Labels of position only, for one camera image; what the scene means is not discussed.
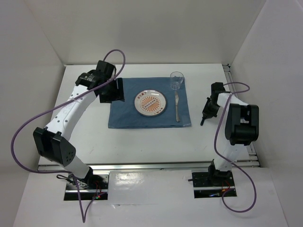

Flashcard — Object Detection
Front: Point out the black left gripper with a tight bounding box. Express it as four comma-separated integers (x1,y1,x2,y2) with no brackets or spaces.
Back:
98,77,125,104

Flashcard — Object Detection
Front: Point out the blue cloth placemat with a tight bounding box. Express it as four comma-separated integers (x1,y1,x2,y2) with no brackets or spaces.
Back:
108,77,191,129

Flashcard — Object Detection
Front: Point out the dark handled knife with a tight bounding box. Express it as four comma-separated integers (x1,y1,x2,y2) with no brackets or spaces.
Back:
175,90,180,122

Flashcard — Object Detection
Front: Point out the orange patterned plate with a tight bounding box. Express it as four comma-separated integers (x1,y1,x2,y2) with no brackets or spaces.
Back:
134,90,168,117

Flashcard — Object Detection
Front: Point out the clear plastic cup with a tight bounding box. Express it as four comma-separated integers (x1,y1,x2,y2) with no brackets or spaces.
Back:
170,71,184,90

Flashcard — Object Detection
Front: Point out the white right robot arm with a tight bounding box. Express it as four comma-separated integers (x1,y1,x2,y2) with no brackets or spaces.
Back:
200,82,259,185

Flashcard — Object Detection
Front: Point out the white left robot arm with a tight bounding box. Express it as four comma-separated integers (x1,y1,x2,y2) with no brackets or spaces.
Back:
33,61,124,189

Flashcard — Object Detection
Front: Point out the aluminium right side rail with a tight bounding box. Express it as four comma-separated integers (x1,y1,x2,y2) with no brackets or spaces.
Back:
222,64,259,166

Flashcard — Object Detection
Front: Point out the aluminium rail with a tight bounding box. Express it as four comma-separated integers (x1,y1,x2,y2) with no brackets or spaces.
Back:
37,153,260,172
222,64,259,166

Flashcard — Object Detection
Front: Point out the aluminium front rail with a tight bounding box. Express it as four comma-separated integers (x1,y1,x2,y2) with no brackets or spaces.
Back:
37,153,260,172

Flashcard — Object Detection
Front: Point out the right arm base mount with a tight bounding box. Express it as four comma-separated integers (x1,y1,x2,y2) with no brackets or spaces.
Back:
187,172,237,199

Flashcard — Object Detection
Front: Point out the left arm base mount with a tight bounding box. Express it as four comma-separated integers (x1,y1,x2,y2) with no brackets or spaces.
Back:
56,170,109,201

